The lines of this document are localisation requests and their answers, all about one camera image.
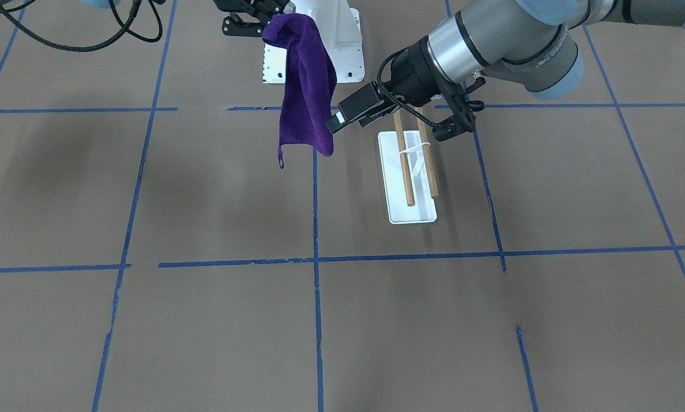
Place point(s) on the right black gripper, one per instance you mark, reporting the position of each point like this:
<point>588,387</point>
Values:
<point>249,10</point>

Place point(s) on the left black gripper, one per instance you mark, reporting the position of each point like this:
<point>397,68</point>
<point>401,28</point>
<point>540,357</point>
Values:
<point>412,71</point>

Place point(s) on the purple microfiber towel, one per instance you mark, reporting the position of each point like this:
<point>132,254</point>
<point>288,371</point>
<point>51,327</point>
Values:
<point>307,92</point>

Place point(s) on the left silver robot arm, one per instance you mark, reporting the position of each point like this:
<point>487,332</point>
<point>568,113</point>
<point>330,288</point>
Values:
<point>525,42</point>

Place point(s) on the lower wooden rack bar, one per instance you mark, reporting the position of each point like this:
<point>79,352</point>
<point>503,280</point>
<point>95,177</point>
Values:
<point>403,157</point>

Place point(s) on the wooden rack bar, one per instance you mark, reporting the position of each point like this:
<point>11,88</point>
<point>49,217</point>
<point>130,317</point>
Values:
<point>428,159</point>
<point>403,157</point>

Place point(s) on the upper wooden rack bar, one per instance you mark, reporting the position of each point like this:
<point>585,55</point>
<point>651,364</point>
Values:
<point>428,159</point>

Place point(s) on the white towel rack base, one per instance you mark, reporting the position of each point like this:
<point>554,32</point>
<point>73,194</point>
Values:
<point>398,212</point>

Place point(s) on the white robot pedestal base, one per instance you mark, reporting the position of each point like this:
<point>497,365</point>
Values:
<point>336,40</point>

